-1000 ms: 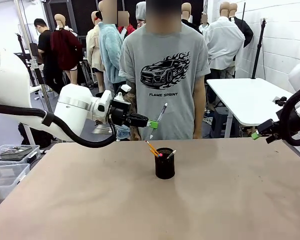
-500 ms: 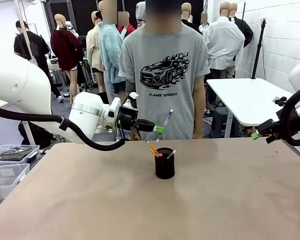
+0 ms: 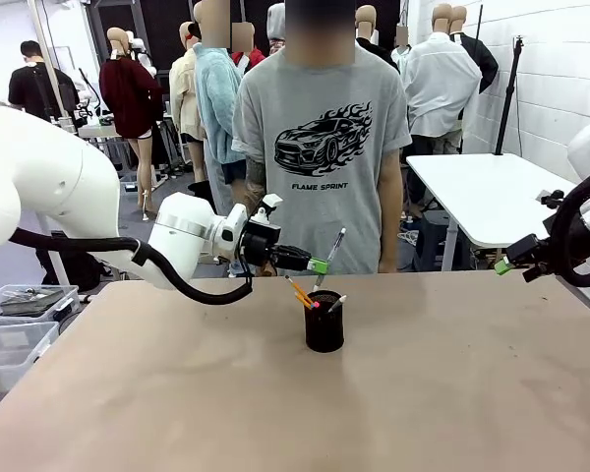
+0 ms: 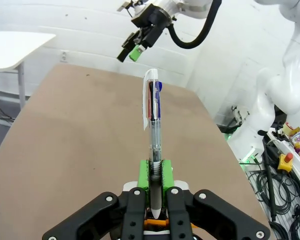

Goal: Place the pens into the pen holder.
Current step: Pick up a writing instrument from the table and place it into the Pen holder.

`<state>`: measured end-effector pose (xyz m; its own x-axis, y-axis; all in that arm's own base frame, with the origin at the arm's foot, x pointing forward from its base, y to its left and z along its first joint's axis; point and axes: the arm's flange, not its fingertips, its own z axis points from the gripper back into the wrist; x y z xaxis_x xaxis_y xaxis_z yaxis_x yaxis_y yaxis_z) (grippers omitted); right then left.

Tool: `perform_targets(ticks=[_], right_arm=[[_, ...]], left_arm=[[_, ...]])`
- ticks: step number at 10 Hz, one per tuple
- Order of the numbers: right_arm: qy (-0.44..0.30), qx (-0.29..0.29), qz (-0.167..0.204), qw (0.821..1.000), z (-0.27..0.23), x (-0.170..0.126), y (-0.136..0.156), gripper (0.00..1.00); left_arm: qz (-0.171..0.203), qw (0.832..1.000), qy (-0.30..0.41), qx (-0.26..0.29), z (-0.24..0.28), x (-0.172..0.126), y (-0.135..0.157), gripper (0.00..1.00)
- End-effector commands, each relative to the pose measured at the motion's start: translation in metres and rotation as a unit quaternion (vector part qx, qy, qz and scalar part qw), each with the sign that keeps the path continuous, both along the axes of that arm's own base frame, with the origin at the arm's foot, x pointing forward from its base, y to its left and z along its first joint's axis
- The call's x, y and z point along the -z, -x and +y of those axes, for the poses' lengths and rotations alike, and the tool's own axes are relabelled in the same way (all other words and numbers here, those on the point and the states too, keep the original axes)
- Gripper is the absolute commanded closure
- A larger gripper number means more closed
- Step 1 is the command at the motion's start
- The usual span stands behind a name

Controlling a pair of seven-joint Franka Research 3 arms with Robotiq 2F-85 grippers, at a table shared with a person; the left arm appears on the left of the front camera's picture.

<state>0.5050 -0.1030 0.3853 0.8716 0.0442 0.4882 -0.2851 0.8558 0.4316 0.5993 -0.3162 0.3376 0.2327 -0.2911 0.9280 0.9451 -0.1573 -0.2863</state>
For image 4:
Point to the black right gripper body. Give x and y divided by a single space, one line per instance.
152 25

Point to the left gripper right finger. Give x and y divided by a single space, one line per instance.
187 212

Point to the clear white multicolour pen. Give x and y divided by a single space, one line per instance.
155 125

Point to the white wall socket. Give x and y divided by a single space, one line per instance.
64 56

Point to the yellow emergency stop button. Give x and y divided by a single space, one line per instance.
285 162

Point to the white table with rounded corner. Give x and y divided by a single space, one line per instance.
15 50

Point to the colourful snack bag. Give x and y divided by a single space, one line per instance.
298 140

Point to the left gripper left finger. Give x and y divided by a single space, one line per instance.
110 212

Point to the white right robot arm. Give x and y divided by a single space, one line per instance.
270 100

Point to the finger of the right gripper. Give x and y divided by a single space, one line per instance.
136 53
126 47

